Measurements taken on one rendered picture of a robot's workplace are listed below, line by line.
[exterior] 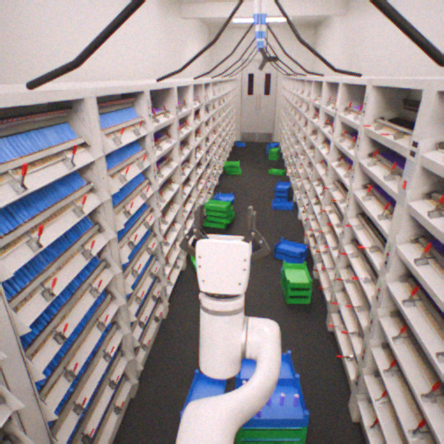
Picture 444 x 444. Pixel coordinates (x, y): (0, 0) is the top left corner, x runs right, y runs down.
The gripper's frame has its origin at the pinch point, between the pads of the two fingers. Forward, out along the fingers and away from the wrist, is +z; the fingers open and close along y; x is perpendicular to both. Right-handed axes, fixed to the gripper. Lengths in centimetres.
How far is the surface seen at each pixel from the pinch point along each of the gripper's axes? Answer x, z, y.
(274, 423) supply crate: -65, -99, 15
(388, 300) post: -90, -51, 64
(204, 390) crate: -116, -129, -25
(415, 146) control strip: -77, 17, 61
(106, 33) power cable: -38, 44, -41
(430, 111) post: -71, 28, 62
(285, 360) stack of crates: -118, -104, 23
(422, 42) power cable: -43, 41, 46
